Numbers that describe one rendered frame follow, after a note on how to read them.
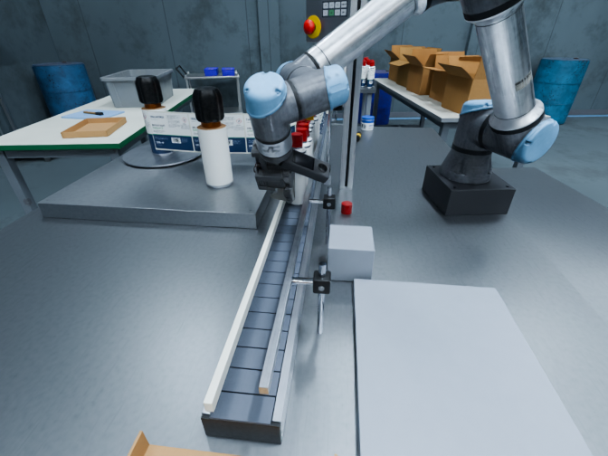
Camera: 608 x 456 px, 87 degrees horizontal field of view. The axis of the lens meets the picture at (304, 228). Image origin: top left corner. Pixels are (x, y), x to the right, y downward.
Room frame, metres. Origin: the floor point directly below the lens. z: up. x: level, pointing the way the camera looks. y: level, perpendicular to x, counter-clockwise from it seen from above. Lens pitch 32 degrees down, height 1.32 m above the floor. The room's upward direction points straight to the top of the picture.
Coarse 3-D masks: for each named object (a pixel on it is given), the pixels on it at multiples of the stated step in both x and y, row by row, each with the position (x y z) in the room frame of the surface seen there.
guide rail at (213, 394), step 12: (276, 216) 0.71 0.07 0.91; (276, 228) 0.68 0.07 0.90; (264, 252) 0.55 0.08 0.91; (252, 276) 0.48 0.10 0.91; (252, 288) 0.44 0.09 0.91; (240, 312) 0.38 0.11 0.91; (240, 324) 0.36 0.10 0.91; (228, 348) 0.31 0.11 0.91; (228, 360) 0.30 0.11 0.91; (216, 372) 0.27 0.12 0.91; (216, 384) 0.26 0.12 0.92; (216, 396) 0.24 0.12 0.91; (204, 408) 0.23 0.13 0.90
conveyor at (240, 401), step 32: (288, 224) 0.73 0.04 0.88; (288, 256) 0.59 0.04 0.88; (256, 288) 0.48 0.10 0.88; (256, 320) 0.40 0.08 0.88; (288, 320) 0.40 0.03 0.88; (256, 352) 0.33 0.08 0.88; (224, 384) 0.28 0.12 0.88; (256, 384) 0.28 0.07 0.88; (224, 416) 0.23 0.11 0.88; (256, 416) 0.23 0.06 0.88
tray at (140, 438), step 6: (138, 432) 0.22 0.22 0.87; (138, 438) 0.21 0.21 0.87; (144, 438) 0.22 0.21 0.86; (138, 444) 0.21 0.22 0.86; (144, 444) 0.21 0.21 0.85; (150, 444) 0.22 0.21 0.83; (132, 450) 0.20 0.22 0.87; (138, 450) 0.20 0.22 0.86; (144, 450) 0.21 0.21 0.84; (150, 450) 0.21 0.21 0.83; (156, 450) 0.21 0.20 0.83; (162, 450) 0.21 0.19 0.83; (168, 450) 0.21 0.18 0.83; (174, 450) 0.21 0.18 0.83; (180, 450) 0.21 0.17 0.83; (186, 450) 0.21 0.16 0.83; (192, 450) 0.21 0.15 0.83
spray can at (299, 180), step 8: (296, 136) 0.84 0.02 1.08; (296, 144) 0.84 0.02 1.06; (304, 152) 0.84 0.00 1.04; (296, 176) 0.83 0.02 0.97; (304, 176) 0.84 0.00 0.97; (296, 184) 0.83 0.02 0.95; (304, 184) 0.84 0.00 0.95; (296, 192) 0.83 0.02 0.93; (304, 192) 0.84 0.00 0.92; (296, 200) 0.83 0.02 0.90
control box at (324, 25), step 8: (312, 0) 1.14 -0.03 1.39; (320, 0) 1.12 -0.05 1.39; (328, 0) 1.10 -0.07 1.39; (368, 0) 1.11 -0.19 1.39; (312, 8) 1.14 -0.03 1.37; (320, 8) 1.12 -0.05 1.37; (312, 16) 1.14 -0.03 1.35; (320, 16) 1.12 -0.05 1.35; (320, 24) 1.12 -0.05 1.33; (328, 24) 1.10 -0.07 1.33; (336, 24) 1.09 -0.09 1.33; (320, 32) 1.12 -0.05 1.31; (328, 32) 1.10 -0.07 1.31; (312, 40) 1.15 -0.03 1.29
